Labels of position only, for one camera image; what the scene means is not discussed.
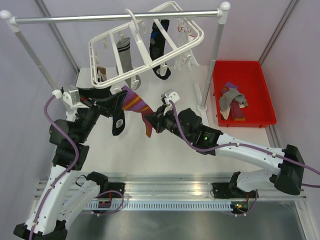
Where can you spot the black and blue patterned sock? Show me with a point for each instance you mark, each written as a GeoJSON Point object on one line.
{"type": "Point", "coordinates": [156, 50]}

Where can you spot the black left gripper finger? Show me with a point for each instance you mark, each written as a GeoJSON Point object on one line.
{"type": "Point", "coordinates": [94, 93]}
{"type": "Point", "coordinates": [112, 105]}

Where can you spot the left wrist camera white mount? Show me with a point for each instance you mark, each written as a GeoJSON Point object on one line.
{"type": "Point", "coordinates": [69, 95]}

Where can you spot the grey sock back row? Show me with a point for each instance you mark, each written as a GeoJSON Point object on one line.
{"type": "Point", "coordinates": [124, 51]}

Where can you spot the grey sock with black stripes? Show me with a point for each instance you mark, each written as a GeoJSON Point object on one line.
{"type": "Point", "coordinates": [231, 95]}

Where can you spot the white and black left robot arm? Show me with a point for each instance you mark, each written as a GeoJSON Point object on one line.
{"type": "Point", "coordinates": [52, 217]}

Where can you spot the white plastic clip hanger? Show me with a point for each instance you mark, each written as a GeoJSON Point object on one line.
{"type": "Point", "coordinates": [169, 9]}

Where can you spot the red plastic bin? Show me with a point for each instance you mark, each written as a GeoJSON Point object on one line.
{"type": "Point", "coordinates": [249, 78]}

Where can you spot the silver and white clothes rack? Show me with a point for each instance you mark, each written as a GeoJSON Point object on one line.
{"type": "Point", "coordinates": [14, 22]}

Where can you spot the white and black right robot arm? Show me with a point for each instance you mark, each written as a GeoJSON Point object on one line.
{"type": "Point", "coordinates": [280, 168]}

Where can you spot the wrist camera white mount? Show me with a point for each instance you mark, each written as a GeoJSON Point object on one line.
{"type": "Point", "coordinates": [170, 95]}
{"type": "Point", "coordinates": [69, 95]}

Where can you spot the brown and beige back sock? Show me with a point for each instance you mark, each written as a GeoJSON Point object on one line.
{"type": "Point", "coordinates": [101, 74]}

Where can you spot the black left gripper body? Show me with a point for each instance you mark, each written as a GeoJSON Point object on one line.
{"type": "Point", "coordinates": [88, 117]}

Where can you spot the white slotted cable duct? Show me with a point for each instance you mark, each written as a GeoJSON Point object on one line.
{"type": "Point", "coordinates": [148, 205]}

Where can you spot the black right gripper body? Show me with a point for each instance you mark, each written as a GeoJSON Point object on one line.
{"type": "Point", "coordinates": [168, 121]}

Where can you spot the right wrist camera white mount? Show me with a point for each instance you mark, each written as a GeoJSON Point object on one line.
{"type": "Point", "coordinates": [170, 95]}

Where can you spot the purple striped sock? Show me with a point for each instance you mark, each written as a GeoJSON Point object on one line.
{"type": "Point", "coordinates": [236, 112]}
{"type": "Point", "coordinates": [134, 103]}

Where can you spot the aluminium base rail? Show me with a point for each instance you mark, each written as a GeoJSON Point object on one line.
{"type": "Point", "coordinates": [173, 187]}

